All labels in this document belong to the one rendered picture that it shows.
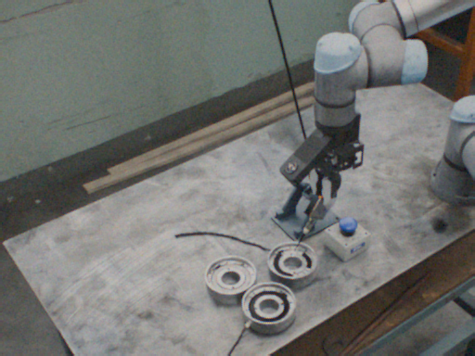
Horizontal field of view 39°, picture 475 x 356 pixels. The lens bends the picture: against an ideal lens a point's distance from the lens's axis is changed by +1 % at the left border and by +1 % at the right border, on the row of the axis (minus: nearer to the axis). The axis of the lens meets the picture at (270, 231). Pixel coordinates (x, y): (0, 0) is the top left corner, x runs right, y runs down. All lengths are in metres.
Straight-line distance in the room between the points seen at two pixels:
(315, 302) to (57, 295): 0.53
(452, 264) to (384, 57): 0.78
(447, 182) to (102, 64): 1.68
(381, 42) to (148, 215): 0.67
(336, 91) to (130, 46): 1.78
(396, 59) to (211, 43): 1.95
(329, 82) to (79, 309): 0.67
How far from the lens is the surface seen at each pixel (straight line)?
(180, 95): 3.10
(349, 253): 1.42
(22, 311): 2.55
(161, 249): 1.48
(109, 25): 2.81
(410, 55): 1.21
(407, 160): 1.72
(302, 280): 1.36
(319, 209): 1.37
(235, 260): 1.39
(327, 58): 1.16
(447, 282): 1.77
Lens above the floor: 1.84
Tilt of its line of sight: 44 degrees down
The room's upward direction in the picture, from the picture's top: 1 degrees counter-clockwise
